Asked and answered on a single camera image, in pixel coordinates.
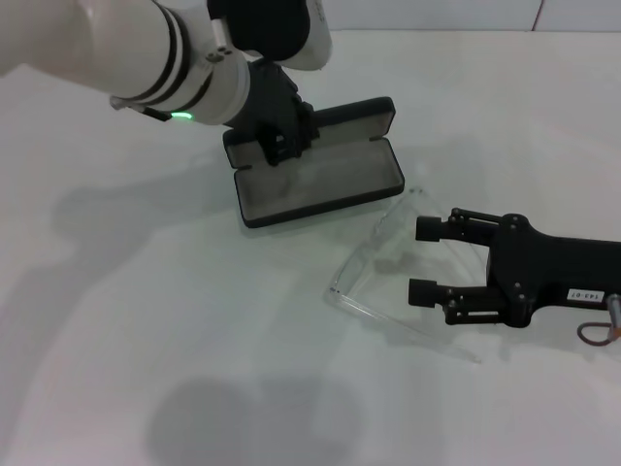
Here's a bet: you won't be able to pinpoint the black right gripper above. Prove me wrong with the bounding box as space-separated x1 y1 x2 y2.
407 207 621 328

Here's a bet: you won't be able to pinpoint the black glasses case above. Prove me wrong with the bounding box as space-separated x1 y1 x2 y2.
221 96 407 229

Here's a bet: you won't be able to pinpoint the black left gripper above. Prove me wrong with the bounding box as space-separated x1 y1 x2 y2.
224 57 322 169

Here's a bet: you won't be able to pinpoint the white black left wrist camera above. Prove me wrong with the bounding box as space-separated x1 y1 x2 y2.
207 0 336 72

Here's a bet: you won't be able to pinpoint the clear transparent glasses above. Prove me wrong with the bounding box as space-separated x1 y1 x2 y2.
323 186 486 365

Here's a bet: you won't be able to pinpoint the grey right gripper cable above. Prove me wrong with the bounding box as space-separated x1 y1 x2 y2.
575 321 621 347

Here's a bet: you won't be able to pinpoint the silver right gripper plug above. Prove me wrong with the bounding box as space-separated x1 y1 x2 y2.
605 293 621 336

